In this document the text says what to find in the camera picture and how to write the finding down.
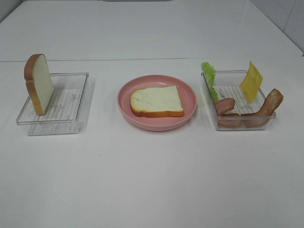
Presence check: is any yellow cheese slice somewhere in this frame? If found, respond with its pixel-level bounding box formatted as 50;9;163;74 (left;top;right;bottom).
240;61;263;103

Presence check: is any green lettuce leaf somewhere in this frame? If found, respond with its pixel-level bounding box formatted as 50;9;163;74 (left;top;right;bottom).
201;62;219;102

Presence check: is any pink round plate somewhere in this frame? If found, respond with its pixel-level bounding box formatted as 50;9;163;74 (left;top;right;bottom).
117;75;197;131

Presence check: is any clear plastic tray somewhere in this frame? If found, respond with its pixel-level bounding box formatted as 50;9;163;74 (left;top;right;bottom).
16;73;94;136
201;70;276;131

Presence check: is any bacon strip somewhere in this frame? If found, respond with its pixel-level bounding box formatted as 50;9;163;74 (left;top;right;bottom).
215;98;241;128
241;88;284;128

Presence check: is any bread slice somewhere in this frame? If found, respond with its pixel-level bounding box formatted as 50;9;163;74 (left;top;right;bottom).
24;54;54;115
130;85;184;118

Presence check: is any clear right plastic tray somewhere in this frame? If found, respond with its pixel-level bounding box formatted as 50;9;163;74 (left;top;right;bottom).
201;70;276;131

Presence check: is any clear left plastic tray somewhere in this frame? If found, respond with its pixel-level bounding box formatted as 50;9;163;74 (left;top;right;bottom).
16;73;94;136

